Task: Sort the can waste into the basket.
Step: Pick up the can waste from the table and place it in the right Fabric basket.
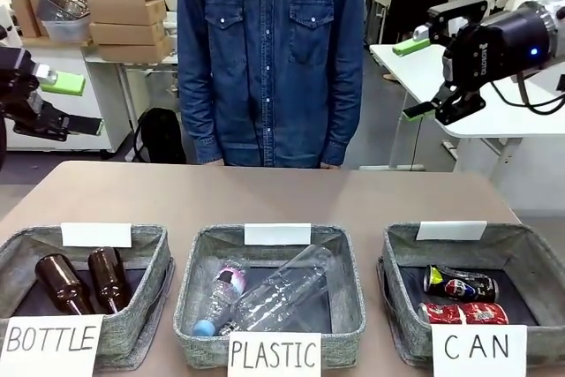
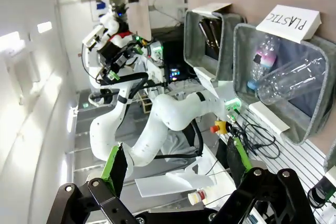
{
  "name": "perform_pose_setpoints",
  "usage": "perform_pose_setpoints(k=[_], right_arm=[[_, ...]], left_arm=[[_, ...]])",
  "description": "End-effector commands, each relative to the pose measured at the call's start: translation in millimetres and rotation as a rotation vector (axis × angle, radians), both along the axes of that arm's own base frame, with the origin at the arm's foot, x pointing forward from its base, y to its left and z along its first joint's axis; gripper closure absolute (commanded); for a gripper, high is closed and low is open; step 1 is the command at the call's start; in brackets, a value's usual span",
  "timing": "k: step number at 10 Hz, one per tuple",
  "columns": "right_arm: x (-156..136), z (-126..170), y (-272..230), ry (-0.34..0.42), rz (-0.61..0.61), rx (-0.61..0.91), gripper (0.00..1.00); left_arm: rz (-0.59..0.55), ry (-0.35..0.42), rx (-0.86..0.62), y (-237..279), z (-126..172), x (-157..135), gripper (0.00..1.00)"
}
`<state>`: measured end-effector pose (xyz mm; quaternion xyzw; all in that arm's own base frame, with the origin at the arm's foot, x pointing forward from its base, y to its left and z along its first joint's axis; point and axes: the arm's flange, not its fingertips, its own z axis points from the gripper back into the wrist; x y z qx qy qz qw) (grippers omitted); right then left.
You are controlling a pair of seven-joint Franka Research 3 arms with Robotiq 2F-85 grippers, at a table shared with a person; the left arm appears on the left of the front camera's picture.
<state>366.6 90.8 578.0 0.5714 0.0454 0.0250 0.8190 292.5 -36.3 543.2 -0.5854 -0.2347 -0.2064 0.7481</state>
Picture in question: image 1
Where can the grey fabric basket bottle label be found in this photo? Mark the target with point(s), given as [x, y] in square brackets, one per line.
[150, 288]

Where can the paper label reading can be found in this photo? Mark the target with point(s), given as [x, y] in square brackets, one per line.
[479, 348]

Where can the large clear plastic bottle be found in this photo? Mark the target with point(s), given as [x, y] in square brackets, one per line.
[282, 293]

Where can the small plastic bottle blue cap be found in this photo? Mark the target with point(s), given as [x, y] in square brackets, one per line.
[218, 302]

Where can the black backpack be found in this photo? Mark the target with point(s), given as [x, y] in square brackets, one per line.
[159, 134]

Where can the small brown cardboard box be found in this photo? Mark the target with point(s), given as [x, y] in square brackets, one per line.
[26, 15]

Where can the paper label reading bottle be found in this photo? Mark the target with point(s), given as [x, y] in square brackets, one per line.
[50, 341]

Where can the grey plastic bin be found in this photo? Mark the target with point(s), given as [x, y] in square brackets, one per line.
[68, 29]

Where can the brown glass bottle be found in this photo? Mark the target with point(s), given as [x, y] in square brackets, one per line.
[59, 282]
[109, 277]

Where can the person in denim shirt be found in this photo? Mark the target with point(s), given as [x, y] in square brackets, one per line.
[269, 63]

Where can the crushed blue cola can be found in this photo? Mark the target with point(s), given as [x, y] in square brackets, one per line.
[463, 286]

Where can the grey fabric basket can label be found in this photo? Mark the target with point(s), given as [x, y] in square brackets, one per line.
[525, 262]

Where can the flat closed cardboard box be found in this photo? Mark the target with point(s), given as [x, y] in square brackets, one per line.
[132, 51]
[125, 32]

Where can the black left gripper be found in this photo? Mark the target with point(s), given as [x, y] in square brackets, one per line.
[13, 85]

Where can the paper label reading plastic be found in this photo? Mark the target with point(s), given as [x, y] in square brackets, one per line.
[273, 355]

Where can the crushed red can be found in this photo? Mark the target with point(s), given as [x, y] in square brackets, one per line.
[468, 314]

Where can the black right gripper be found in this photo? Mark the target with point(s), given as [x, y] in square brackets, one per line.
[494, 50]

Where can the grey fabric basket plastic label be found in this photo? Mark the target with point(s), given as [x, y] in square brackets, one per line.
[348, 288]

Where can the blank white card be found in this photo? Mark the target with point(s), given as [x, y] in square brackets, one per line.
[450, 230]
[96, 234]
[278, 234]

